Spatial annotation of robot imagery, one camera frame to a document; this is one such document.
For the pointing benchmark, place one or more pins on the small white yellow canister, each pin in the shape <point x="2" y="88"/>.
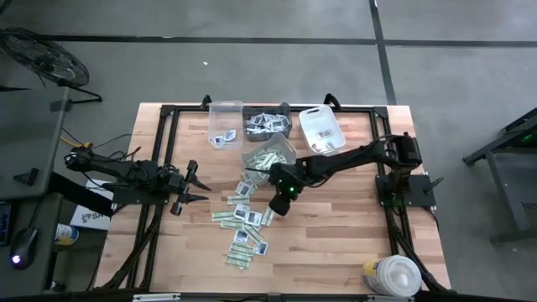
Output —
<point x="66" y="235"/>

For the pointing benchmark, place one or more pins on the blue-label alcohol pad packet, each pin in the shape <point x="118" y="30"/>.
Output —
<point x="261" y="248"/>
<point x="218" y="141"/>
<point x="230" y="134"/>

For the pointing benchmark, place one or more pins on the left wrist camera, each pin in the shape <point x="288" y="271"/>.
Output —
<point x="176" y="180"/>

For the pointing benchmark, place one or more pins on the silver aluminium bracket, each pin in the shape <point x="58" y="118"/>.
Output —
<point x="156" y="297"/>
<point x="390" y="298"/>

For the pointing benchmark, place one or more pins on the dark grey plastic bin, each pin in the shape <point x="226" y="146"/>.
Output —
<point x="247" y="136"/>

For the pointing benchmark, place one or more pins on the black floor fan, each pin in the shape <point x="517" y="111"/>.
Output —
<point x="46" y="58"/>

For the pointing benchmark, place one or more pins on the green-striped adhesive bandage packet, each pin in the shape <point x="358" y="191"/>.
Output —
<point x="241" y="250"/>
<point x="247" y="178"/>
<point x="261" y="167"/>
<point x="267" y="217"/>
<point x="256" y="158"/>
<point x="253" y="233"/>
<point x="238" y="199"/>
<point x="266" y="157"/>
<point x="279" y="158"/>
<point x="222" y="216"/>
<point x="238" y="261"/>
<point x="231" y="225"/>

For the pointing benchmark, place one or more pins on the light grey plastic bin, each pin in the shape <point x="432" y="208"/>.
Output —
<point x="285" y="144"/>

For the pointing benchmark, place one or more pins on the white plastic bin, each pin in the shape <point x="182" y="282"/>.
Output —
<point x="319" y="119"/>

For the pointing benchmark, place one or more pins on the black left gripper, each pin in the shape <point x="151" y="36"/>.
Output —
<point x="189" y="184"/>

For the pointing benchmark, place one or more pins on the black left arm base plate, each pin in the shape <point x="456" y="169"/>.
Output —
<point x="130" y="196"/>

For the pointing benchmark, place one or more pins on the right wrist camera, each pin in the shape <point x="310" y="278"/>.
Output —
<point x="280" y="205"/>

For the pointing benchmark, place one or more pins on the white cardboard box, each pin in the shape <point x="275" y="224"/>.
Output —
<point x="90" y="216"/>

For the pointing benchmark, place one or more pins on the yellow power plug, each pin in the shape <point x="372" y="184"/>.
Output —
<point x="86" y="145"/>

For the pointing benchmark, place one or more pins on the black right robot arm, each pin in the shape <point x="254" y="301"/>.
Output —
<point x="356" y="157"/>

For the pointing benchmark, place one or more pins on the black computer mouse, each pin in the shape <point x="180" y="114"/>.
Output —
<point x="25" y="247"/>

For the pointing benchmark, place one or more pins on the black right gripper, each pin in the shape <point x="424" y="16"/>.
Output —
<point x="289" y="178"/>

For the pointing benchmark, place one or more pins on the dark metal cart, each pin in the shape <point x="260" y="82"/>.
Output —
<point x="503" y="176"/>

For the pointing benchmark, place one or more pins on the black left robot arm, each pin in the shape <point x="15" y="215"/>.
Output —
<point x="121" y="170"/>

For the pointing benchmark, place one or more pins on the disinfectant wipes canister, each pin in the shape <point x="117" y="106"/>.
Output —
<point x="396" y="277"/>

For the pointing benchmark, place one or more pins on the black desk clamp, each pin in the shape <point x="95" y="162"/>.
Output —
<point x="26" y="177"/>

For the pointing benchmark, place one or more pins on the clear plastic bin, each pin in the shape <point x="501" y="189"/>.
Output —
<point x="226" y="117"/>

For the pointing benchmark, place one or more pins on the dark device on desk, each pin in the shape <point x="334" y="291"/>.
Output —
<point x="4" y="224"/>

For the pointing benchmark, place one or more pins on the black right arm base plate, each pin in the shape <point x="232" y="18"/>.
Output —
<point x="419" y="197"/>

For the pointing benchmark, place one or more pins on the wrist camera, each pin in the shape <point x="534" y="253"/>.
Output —
<point x="176" y="180"/>
<point x="280" y="205"/>

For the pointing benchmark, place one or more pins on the grey side desk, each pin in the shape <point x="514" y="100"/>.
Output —
<point x="29" y="126"/>

